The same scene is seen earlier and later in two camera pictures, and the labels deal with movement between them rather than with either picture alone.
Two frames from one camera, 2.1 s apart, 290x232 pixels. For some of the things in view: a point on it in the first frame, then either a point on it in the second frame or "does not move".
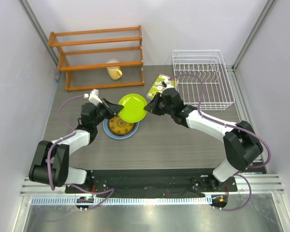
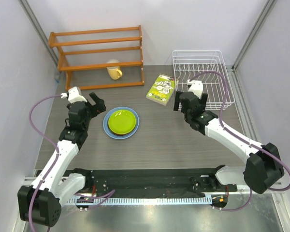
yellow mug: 114,72 does not move
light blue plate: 107,129 does not move
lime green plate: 133,111 -> 122,122
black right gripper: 152,107 -> 203,101
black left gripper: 112,109 -> 98,108
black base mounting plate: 186,181 does not move
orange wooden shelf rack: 64,69 does not move
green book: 162,83 does not move
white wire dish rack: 202,78 does not move
